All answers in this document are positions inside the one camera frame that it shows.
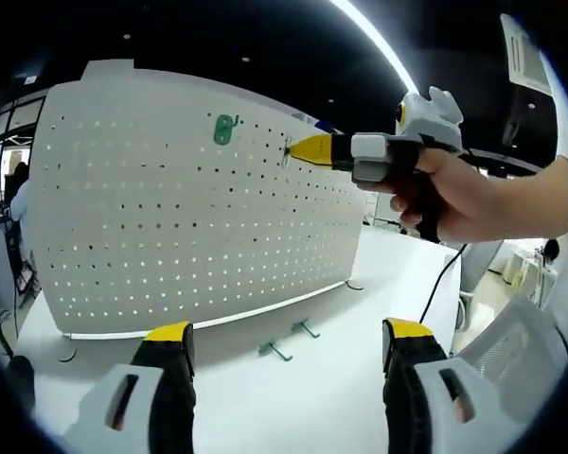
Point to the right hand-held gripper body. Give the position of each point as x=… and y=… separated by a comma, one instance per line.
x=426, y=118

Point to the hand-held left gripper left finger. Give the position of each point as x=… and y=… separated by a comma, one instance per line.
x=170, y=402

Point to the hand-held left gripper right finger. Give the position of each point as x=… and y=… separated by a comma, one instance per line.
x=404, y=406

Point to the green hook assembly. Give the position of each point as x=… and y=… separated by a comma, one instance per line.
x=222, y=132
x=267, y=349
x=286, y=152
x=299, y=326

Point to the white perforated mounting plate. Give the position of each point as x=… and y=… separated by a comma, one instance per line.
x=170, y=227

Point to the person's right hand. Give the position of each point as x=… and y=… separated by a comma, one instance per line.
x=459, y=198

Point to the long ceiling light strip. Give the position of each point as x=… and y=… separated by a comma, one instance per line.
x=383, y=42

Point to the white ceiling air vent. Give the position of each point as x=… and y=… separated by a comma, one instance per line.
x=525, y=57

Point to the white mesh office chair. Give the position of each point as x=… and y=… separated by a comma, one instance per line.
x=511, y=350

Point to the person's white shirt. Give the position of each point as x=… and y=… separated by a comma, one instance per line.
x=563, y=127

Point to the black padded object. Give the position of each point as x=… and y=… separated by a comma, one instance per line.
x=21, y=383

